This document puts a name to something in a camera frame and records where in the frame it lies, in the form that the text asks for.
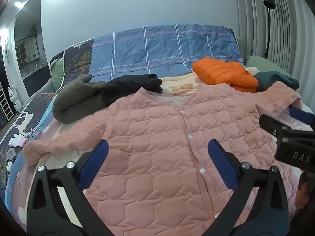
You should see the dark floral printed blanket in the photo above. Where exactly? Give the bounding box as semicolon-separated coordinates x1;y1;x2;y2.
0;39;95;202

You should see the white pleated curtain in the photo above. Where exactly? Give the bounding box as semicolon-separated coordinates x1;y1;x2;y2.
234;0;315;79

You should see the dark teal garment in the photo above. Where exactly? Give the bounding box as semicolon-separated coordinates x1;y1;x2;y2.
253;71;300;91

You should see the black floor lamp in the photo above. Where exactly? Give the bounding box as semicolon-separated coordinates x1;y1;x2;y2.
263;0;276;59

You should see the slatted ladder rack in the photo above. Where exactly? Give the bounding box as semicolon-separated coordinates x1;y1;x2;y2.
0;81;13;122

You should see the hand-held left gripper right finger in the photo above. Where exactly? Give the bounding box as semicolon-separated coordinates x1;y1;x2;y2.
208;139;291;236

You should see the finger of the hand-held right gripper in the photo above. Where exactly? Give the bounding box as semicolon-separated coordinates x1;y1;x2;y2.
259;114;292;138
289;106;315;133

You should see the arched wall mirror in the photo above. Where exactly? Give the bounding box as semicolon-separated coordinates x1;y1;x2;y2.
13;0;51;97

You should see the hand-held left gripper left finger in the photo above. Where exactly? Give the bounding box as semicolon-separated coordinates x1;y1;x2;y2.
26;140;111;236

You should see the black folded garment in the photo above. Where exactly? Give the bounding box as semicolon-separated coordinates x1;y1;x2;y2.
100;74;163;107

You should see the white round camera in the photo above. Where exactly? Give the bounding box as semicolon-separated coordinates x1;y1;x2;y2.
1;38;10;64

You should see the grey-brown fleece garment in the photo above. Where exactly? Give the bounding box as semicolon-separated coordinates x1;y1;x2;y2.
52;74;109;124

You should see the green pillow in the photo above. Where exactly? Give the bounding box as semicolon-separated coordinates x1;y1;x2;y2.
246;55;292;78
50;52;66;89

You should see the pink quilted jacket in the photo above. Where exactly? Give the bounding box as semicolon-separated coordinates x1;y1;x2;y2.
23;81;303;236

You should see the blue checked quilt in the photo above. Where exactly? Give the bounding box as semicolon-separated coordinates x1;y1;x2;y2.
89;24;245;80

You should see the white bear figurine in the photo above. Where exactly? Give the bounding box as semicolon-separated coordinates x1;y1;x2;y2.
7;85;24;115

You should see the orange puffer jacket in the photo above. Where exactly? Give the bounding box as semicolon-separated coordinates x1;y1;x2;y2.
192;57;259;93

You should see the pale pink fleece blanket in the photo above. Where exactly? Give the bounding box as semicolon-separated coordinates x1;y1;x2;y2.
12;76;313;227

